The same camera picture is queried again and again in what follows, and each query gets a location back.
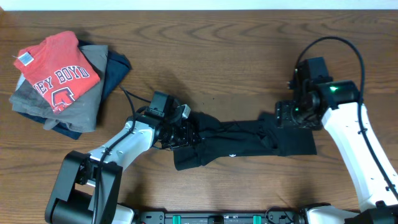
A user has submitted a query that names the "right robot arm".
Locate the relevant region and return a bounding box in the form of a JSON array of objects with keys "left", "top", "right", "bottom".
[{"left": 275, "top": 80, "right": 397, "bottom": 223}]

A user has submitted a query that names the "black t-shirt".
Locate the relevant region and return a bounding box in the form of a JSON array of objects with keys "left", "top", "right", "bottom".
[{"left": 174, "top": 113, "right": 317, "bottom": 170}]

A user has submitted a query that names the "grey folded t-shirt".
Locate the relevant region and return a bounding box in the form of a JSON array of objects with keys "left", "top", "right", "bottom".
[{"left": 10, "top": 45, "right": 108, "bottom": 133}]

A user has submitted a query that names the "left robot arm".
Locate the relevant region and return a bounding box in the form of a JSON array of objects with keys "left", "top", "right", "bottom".
[{"left": 45, "top": 115, "right": 200, "bottom": 224}]

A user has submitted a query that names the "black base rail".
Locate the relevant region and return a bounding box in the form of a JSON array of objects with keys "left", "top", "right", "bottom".
[{"left": 132, "top": 207, "right": 307, "bottom": 224}]

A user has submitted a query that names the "red printed folded t-shirt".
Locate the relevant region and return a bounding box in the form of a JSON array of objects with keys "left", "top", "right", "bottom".
[{"left": 14, "top": 31, "right": 100, "bottom": 114}]

